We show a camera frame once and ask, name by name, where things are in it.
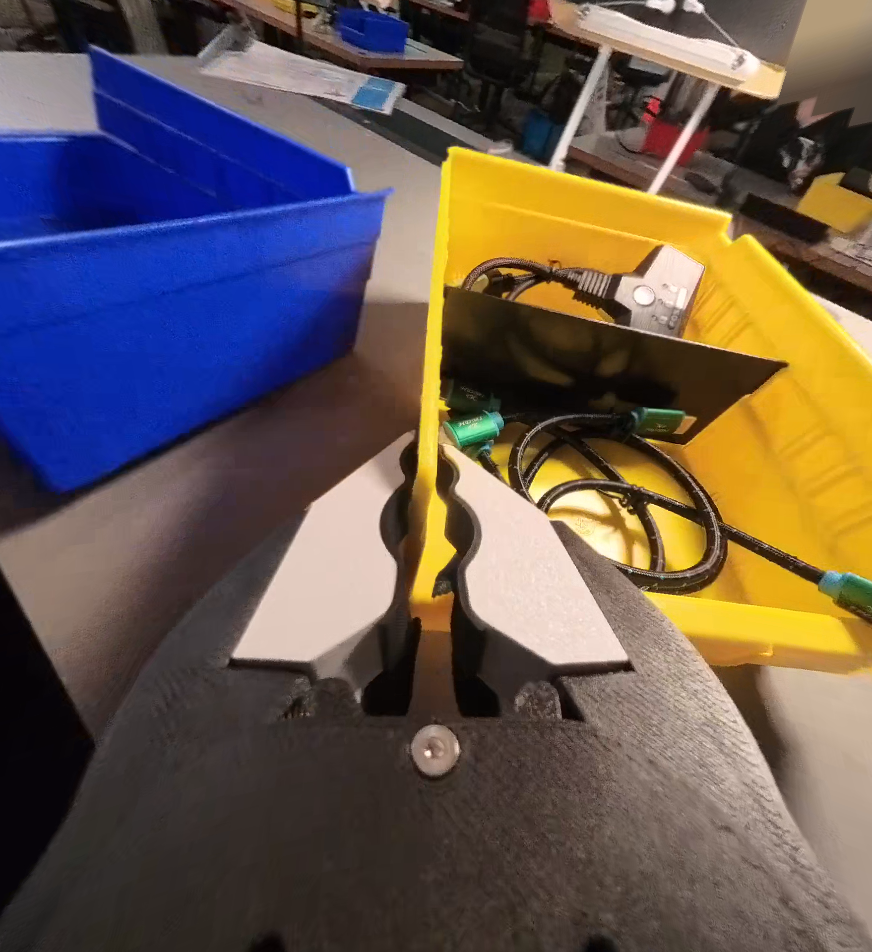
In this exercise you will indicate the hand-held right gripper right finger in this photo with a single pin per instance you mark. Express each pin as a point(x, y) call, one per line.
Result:
point(533, 595)

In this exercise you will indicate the blue plastic bin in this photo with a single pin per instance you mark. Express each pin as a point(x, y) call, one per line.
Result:
point(146, 335)

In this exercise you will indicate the white desk lamp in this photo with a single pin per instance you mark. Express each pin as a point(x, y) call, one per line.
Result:
point(666, 37)

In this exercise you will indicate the black divider panel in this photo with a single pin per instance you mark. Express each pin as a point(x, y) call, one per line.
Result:
point(592, 357)

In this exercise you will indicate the small yellow bin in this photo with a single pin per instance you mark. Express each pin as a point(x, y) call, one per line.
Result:
point(838, 204)

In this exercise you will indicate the yellow plastic bin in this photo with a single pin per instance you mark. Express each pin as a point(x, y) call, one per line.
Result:
point(838, 446)

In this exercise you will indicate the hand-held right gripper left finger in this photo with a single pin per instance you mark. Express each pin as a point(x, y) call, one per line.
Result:
point(317, 587)

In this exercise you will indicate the small blue bin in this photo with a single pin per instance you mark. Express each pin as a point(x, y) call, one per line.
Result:
point(373, 30)

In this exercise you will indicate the black hdmi switch box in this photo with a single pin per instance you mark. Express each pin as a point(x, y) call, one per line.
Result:
point(670, 297)

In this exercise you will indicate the red box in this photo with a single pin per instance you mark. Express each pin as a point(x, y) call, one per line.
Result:
point(674, 141)

